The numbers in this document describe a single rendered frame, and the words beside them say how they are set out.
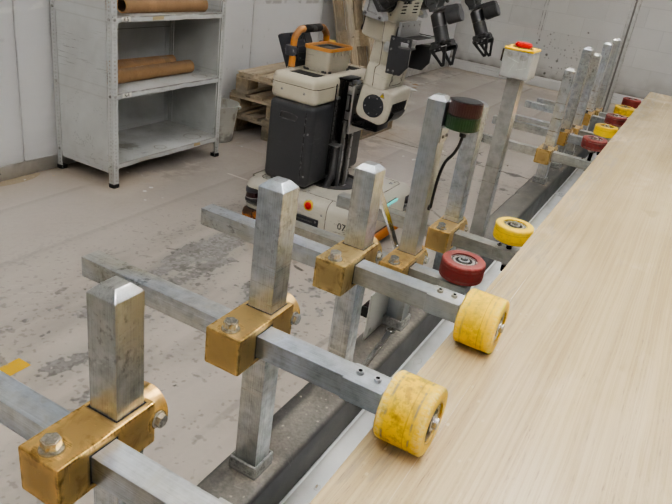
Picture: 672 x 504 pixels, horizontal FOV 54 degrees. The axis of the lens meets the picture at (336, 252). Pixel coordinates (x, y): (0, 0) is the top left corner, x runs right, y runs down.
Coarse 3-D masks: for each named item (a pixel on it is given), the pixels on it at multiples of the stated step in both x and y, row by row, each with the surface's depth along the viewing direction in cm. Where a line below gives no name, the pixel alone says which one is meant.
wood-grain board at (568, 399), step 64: (640, 128) 246; (576, 192) 165; (640, 192) 172; (576, 256) 128; (640, 256) 133; (512, 320) 102; (576, 320) 105; (640, 320) 108; (448, 384) 85; (512, 384) 87; (576, 384) 89; (640, 384) 91; (384, 448) 72; (448, 448) 74; (512, 448) 75; (576, 448) 77; (640, 448) 78
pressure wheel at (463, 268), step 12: (456, 252) 121; (468, 252) 121; (444, 264) 117; (456, 264) 116; (468, 264) 118; (480, 264) 117; (444, 276) 118; (456, 276) 116; (468, 276) 116; (480, 276) 117
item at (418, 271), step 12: (300, 228) 133; (312, 228) 133; (324, 240) 131; (336, 240) 130; (384, 252) 128; (420, 264) 125; (420, 276) 122; (432, 276) 121; (456, 288) 119; (468, 288) 120
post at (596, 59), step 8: (600, 56) 258; (592, 64) 260; (592, 72) 261; (592, 80) 262; (584, 88) 264; (584, 96) 265; (584, 104) 266; (576, 112) 269; (584, 112) 268; (576, 120) 270; (568, 144) 274
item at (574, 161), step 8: (488, 136) 235; (512, 144) 232; (520, 144) 230; (528, 144) 231; (520, 152) 231; (528, 152) 230; (560, 152) 227; (552, 160) 227; (560, 160) 225; (568, 160) 224; (576, 160) 223; (584, 160) 222; (584, 168) 222
